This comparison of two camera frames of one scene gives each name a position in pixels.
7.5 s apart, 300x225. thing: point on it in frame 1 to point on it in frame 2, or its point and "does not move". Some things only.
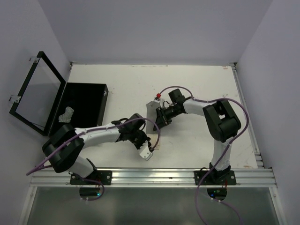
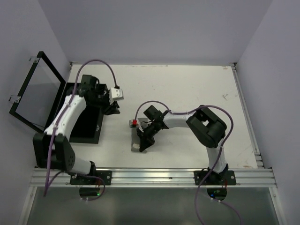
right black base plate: x=215 y=177 does not move
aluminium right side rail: x=251 y=130 does not move
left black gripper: x=146 y=138 to x=111 y=109
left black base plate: x=104 y=176 does not move
